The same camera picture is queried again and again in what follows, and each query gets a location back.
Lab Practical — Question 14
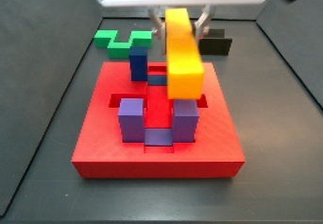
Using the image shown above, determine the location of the yellow long block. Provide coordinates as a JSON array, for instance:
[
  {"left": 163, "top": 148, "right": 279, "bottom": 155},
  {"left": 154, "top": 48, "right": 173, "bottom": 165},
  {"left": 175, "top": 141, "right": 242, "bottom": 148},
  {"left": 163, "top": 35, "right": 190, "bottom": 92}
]
[{"left": 166, "top": 9, "right": 205, "bottom": 99}]

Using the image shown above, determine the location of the red slotted board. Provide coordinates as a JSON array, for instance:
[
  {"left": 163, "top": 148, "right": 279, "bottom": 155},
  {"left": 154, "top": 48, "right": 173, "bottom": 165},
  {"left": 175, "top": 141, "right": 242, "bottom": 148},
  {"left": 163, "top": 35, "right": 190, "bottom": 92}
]
[{"left": 72, "top": 62, "right": 245, "bottom": 179}]

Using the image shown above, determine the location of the green zigzag block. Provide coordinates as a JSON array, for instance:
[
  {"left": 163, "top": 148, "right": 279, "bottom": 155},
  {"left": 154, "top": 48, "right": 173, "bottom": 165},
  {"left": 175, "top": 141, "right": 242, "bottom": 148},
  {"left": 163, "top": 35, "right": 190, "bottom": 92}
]
[{"left": 94, "top": 29, "right": 152, "bottom": 59}]

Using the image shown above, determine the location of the purple U block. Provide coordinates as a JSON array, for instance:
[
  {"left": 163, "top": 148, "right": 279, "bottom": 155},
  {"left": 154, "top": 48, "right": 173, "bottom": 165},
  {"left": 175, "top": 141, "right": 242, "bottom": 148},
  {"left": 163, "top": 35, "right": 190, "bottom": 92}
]
[{"left": 119, "top": 98, "right": 199, "bottom": 146}]

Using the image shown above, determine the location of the black angle bracket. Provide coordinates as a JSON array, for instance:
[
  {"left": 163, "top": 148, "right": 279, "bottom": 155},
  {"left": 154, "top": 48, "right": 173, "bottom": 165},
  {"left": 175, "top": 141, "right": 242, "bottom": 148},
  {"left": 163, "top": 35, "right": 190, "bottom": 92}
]
[{"left": 198, "top": 29, "right": 233, "bottom": 56}]

